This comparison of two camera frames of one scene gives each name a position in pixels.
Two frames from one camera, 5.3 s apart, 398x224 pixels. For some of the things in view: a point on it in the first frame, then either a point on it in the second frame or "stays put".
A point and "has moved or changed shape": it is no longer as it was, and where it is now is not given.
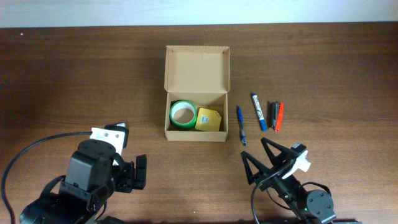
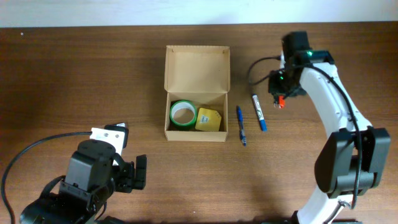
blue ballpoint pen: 241,124 stays put
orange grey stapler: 276,114 has moved or changed shape
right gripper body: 273,172 → 282,90
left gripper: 137,173 stays put
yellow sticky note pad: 208,120 stays put
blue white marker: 262,121 stays put
